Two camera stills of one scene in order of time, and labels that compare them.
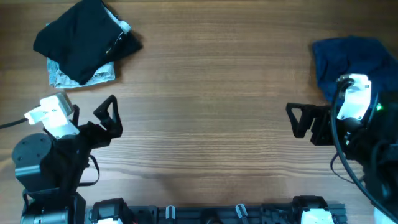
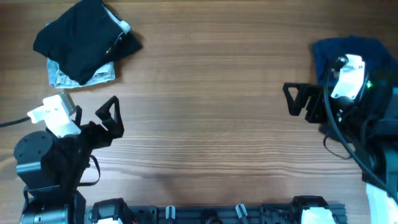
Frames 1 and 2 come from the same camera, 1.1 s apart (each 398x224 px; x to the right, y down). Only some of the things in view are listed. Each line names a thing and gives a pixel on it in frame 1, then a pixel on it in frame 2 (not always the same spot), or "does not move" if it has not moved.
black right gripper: x=323 y=114 to x=313 y=112
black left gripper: x=102 y=137 does not move
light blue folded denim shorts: x=59 y=79 does not move
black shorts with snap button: x=84 y=37 does not move
